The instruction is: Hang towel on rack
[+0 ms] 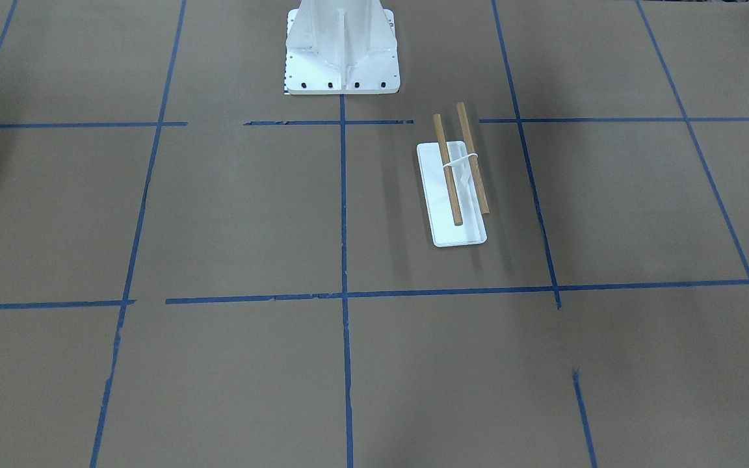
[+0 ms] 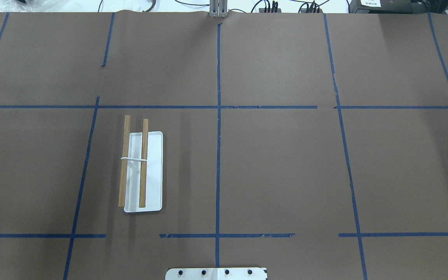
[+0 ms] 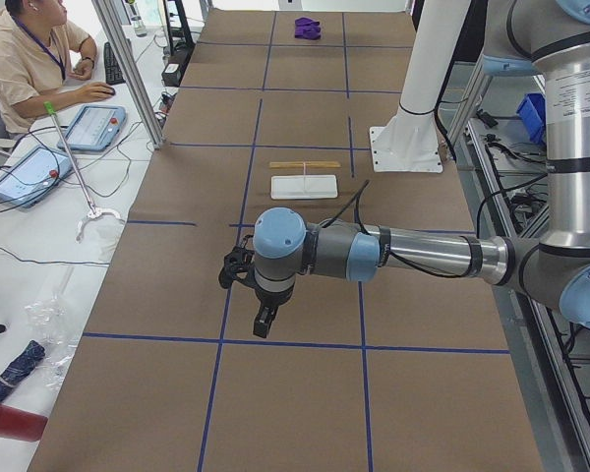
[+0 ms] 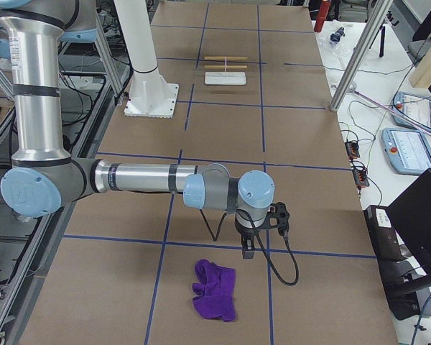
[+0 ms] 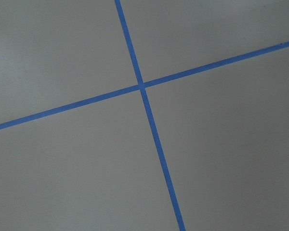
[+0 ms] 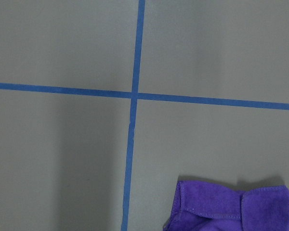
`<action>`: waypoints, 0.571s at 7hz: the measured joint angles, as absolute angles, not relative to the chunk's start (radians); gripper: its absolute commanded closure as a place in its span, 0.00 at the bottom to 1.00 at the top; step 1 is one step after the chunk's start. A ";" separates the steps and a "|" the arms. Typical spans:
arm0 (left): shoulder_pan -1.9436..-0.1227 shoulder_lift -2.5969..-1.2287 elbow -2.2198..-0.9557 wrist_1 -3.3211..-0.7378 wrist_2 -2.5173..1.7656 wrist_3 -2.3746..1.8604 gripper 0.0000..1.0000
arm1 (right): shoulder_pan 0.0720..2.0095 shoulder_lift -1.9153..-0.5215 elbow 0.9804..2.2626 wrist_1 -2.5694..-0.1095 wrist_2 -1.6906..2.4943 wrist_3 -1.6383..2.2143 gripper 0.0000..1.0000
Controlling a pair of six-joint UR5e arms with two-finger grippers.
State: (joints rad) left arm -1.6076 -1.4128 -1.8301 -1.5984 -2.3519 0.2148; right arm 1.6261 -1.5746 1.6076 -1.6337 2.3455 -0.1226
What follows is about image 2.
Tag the white towel rack with wooden bars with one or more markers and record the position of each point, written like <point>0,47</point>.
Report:
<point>141,179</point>

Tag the white mounting plate with bolts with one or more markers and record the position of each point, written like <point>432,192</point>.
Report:
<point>239,273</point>

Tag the black device top right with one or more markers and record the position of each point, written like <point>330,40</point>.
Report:
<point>389,6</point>

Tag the grey aluminium post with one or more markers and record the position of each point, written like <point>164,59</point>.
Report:
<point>218,8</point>

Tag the black cable hub left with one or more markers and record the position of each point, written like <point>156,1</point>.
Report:
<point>270,7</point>

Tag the black cable hub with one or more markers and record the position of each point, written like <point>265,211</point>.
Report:
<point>270,7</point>
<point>309,8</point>

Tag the black cable hub right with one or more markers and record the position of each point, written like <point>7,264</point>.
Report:
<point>309,8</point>

